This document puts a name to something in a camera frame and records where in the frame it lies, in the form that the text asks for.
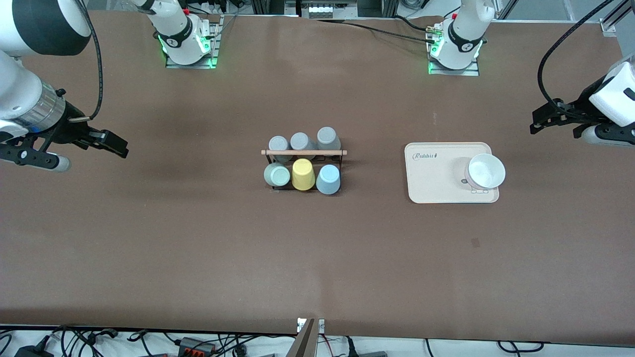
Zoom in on beige rectangular rabbit tray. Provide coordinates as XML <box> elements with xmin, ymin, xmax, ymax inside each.
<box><xmin>404</xmin><ymin>142</ymin><xmax>500</xmax><ymax>204</ymax></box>

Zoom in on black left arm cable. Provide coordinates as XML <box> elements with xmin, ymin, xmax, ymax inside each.
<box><xmin>537</xmin><ymin>0</ymin><xmax>616</xmax><ymax>108</ymax></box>

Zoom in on light blue cup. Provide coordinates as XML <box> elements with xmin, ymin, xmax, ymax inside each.
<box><xmin>316</xmin><ymin>164</ymin><xmax>341</xmax><ymax>195</ymax></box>

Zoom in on black connector block orange levers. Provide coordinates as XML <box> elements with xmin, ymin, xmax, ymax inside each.
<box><xmin>179</xmin><ymin>337</ymin><xmax>217</xmax><ymax>356</ymax></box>

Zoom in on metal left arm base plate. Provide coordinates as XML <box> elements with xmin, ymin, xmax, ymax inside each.
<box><xmin>428</xmin><ymin>22</ymin><xmax>481</xmax><ymax>76</ymax></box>

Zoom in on aluminium frame rail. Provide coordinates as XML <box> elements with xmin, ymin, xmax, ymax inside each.
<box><xmin>599</xmin><ymin>0</ymin><xmax>635</xmax><ymax>38</ymax></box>

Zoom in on black looped cable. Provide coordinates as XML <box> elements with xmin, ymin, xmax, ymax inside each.
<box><xmin>498</xmin><ymin>341</ymin><xmax>545</xmax><ymax>354</ymax></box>

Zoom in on grey metal pole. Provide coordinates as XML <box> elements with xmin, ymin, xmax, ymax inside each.
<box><xmin>287</xmin><ymin>319</ymin><xmax>318</xmax><ymax>357</ymax></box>

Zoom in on black wire rack wooden handle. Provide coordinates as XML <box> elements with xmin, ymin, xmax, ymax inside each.
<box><xmin>261</xmin><ymin>148</ymin><xmax>348</xmax><ymax>193</ymax></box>

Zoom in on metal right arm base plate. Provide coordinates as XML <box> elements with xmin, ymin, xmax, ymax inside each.
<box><xmin>165</xmin><ymin>15</ymin><xmax>220</xmax><ymax>69</ymax></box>

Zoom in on white bowl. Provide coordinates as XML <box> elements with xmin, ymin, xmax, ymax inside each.
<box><xmin>465</xmin><ymin>153</ymin><xmax>507</xmax><ymax>190</ymax></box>

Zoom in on grey cup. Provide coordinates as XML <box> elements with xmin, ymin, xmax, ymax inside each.
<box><xmin>317</xmin><ymin>127</ymin><xmax>342</xmax><ymax>151</ymax></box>
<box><xmin>268</xmin><ymin>136</ymin><xmax>290</xmax><ymax>163</ymax></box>
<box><xmin>290</xmin><ymin>132</ymin><xmax>317</xmax><ymax>152</ymax></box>

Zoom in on black cable across table edge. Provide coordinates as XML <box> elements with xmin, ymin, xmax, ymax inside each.
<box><xmin>317</xmin><ymin>17</ymin><xmax>438</xmax><ymax>43</ymax></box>

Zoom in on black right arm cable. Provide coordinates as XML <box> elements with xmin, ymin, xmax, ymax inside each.
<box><xmin>69</xmin><ymin>0</ymin><xmax>104</xmax><ymax>122</ymax></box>

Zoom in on pale green cup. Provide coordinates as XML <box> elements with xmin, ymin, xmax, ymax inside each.
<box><xmin>263</xmin><ymin>163</ymin><xmax>291</xmax><ymax>187</ymax></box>

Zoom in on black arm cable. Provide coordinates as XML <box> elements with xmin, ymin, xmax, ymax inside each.
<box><xmin>537</xmin><ymin>0</ymin><xmax>616</xmax><ymax>108</ymax></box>
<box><xmin>69</xmin><ymin>0</ymin><xmax>104</xmax><ymax>122</ymax></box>

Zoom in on yellow cup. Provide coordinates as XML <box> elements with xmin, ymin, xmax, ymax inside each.
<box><xmin>291</xmin><ymin>158</ymin><xmax>316</xmax><ymax>191</ymax></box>

